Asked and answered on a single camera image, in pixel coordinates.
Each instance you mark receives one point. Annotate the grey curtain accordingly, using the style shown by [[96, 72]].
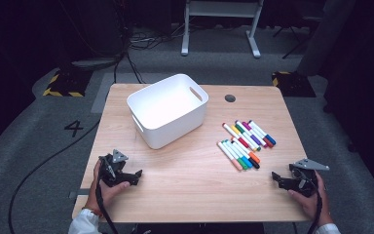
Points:
[[324, 35]]

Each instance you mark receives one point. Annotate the brown-red marker pen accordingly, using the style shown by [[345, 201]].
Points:
[[268, 143]]

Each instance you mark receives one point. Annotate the black tripod legs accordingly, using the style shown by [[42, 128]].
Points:
[[292, 42]]

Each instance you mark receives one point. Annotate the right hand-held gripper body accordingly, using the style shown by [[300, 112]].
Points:
[[303, 183]]

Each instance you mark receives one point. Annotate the grey round table grommet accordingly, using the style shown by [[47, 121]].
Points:
[[230, 98]]

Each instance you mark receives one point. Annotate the white plastic storage box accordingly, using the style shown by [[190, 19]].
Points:
[[162, 136]]

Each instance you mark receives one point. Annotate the yellow marker pen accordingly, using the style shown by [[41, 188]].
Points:
[[234, 129]]

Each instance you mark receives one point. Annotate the magenta marker pen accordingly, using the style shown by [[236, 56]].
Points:
[[246, 125]]

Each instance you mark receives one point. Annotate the grey round stand base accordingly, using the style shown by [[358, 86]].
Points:
[[94, 62]]

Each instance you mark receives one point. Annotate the group of coloured marker pens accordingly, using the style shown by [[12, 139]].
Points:
[[247, 161]]

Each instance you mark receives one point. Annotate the white metal desk frame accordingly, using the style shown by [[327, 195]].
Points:
[[185, 32]]

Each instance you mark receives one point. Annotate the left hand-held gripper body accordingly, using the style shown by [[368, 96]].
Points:
[[110, 172]]

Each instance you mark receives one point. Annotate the person's right hand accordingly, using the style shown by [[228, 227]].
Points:
[[308, 204]]

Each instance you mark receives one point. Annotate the small grey tape piece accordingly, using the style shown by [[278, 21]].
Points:
[[78, 193]]

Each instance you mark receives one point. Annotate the black yellow striped floor mat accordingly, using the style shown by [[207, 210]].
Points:
[[293, 85], [68, 83]]

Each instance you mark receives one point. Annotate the person's left hand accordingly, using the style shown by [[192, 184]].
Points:
[[108, 193]]

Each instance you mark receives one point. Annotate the dark blue marker pen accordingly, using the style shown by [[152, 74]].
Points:
[[271, 139]]

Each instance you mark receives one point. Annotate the purple marker pen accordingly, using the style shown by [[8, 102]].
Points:
[[255, 139]]

